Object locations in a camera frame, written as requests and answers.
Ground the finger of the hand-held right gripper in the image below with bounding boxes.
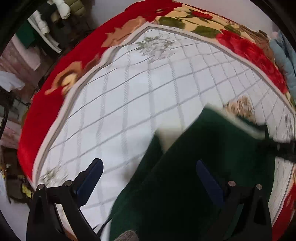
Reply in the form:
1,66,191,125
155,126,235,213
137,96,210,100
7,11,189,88
257,138,296,163

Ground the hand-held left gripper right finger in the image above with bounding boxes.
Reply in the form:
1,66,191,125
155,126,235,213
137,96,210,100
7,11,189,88
196,159,273,241

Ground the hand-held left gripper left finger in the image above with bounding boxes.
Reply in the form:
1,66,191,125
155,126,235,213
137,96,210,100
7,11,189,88
26,158,104,241

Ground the green varsity jacket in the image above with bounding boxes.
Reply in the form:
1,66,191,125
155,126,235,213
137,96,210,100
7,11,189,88
109,104,278,241

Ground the red floral blanket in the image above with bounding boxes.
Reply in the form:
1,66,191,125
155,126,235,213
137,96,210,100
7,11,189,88
17,0,296,241

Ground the white diamond-pattern quilted mat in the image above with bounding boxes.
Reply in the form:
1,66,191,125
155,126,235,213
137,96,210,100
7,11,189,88
32,25,296,230

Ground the blue duvet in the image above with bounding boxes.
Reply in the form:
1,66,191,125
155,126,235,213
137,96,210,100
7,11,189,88
269,30,296,81

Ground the pink bedding pile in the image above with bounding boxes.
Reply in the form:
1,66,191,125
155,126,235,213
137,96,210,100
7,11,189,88
0,125,22,149

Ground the white folded cloth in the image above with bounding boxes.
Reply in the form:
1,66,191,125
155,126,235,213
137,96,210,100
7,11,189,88
0,71,25,92

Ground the pink towel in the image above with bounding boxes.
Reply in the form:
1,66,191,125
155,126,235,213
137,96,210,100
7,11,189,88
4,37,42,71

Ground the green hanging garment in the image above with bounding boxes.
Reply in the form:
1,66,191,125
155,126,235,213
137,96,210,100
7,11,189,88
16,23,38,49

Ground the white puffer jacket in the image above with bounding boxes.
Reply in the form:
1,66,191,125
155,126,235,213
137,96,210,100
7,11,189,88
52,0,71,20

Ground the olive puffer jacket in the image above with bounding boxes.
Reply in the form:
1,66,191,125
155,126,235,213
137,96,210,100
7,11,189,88
65,0,92,16

